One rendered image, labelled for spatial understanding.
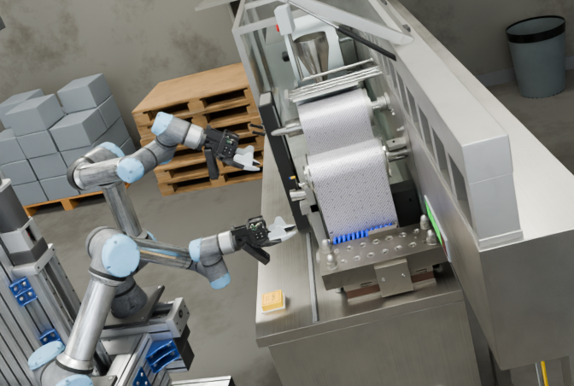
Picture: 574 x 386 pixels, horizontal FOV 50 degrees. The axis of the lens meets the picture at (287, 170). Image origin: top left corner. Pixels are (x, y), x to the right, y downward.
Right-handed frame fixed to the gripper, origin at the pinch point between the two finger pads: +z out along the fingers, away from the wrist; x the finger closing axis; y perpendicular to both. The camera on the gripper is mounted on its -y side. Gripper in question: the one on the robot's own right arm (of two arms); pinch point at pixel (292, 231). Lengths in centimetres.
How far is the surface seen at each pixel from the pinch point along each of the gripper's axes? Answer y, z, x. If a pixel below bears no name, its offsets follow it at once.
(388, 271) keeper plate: -8.9, 27.4, -22.3
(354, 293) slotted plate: -16.4, 15.2, -19.2
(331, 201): 7.9, 15.6, -0.7
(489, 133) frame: 56, 50, -82
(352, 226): -3.5, 19.8, -0.7
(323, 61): 33, 24, 73
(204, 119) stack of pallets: -48, -81, 294
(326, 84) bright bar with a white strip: 36, 24, 33
